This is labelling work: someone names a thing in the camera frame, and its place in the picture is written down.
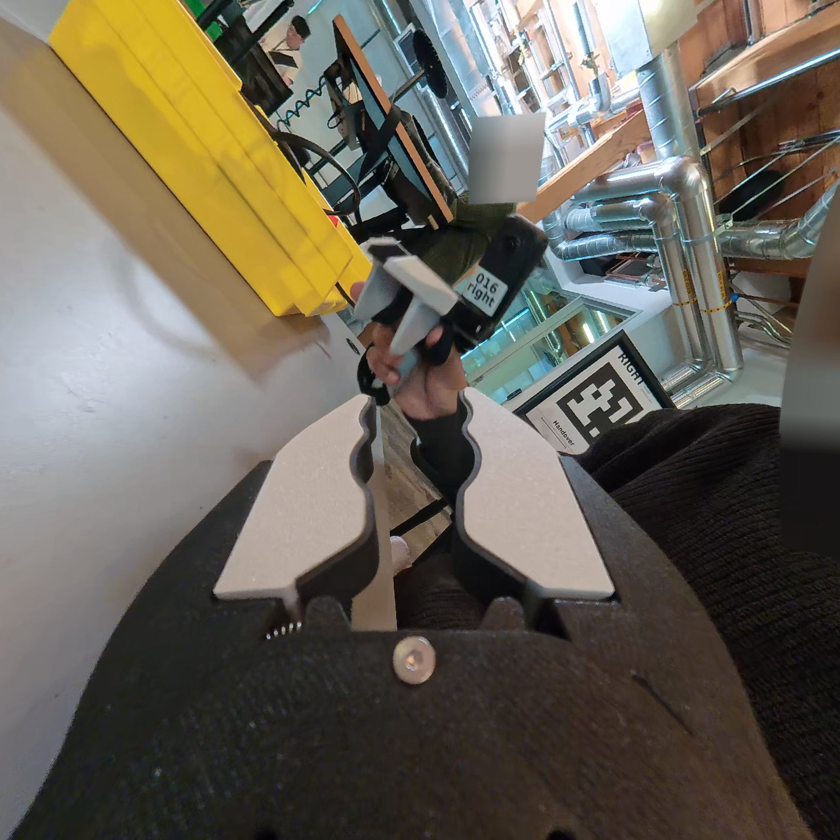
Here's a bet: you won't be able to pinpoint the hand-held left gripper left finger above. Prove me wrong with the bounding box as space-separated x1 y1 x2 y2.
213 394 383 632

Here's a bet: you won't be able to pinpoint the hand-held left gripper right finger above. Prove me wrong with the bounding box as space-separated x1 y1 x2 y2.
453 386 618 632

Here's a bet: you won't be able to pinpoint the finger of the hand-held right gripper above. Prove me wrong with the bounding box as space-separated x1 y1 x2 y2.
353 236 406 324
382 255 462 361

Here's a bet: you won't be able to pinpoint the person's right hand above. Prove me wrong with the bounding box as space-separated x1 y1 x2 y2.
363 325 463 421

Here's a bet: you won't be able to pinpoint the black chair base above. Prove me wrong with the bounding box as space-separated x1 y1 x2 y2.
390 486 457 565

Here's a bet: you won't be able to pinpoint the wooden ceiling beam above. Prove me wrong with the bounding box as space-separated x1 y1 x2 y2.
518 105 657 224

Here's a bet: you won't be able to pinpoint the black desk wooden edge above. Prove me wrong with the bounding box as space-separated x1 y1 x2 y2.
328 14 457 227

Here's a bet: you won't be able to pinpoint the framed tag sign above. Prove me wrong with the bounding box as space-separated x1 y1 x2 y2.
512 330 677 457

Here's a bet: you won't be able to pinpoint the silver ventilation ducts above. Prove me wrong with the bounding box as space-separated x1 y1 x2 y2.
545 52 840 408

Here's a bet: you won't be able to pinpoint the yellow storage bin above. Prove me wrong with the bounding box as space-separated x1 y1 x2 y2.
49 0 375 319

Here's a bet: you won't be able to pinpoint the black cable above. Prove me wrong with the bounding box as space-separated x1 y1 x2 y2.
269 128 362 224

